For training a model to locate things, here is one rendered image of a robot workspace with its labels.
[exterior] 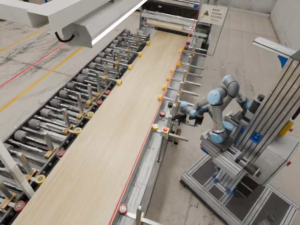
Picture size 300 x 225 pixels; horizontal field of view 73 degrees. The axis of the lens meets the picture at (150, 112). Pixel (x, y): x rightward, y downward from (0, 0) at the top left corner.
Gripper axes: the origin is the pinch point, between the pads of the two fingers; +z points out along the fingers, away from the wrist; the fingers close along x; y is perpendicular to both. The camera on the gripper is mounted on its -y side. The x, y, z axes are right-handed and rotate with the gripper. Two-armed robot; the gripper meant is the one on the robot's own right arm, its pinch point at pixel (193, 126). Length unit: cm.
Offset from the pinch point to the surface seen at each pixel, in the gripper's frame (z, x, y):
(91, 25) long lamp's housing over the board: -154, -122, -59
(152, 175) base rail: 13, -76, -31
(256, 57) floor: 82, 436, 145
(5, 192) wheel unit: -14, -147, -137
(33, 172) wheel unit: -2, -120, -137
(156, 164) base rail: 13, -61, -30
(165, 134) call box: -37, -59, -29
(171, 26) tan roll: -23, 251, -90
